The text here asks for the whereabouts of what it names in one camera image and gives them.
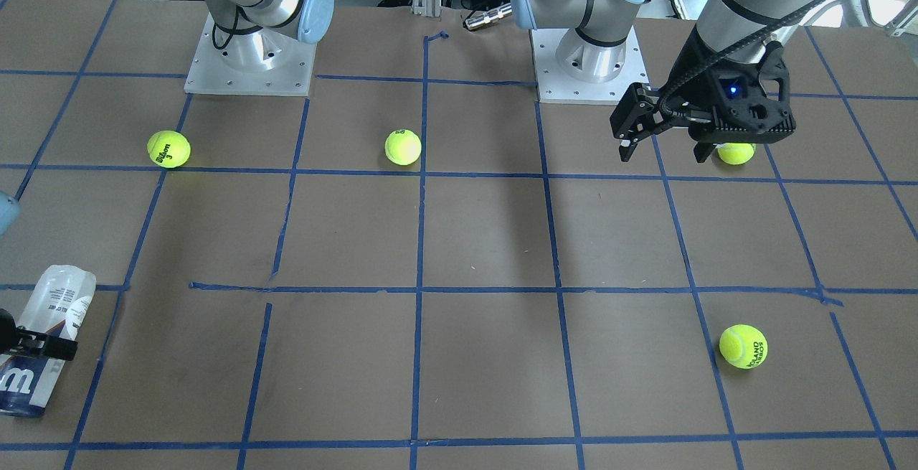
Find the tennis ball Wilson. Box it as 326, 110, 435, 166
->
146, 131, 192, 169

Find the tennis ball near left gripper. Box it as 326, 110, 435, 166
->
719, 325, 768, 370

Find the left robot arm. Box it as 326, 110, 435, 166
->
511, 0, 828, 163

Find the Wilson tennis ball can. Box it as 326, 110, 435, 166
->
1, 265, 96, 418

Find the tennis ball Roland Garros centre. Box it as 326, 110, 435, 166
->
384, 129, 422, 166

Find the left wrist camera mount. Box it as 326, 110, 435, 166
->
699, 41, 796, 144

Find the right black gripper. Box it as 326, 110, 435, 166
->
0, 309, 78, 362

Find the silver cylinder connector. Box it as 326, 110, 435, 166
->
462, 3, 514, 32

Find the tennis ball front corner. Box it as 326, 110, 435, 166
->
716, 143, 757, 166

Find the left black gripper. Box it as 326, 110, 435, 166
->
610, 26, 768, 164

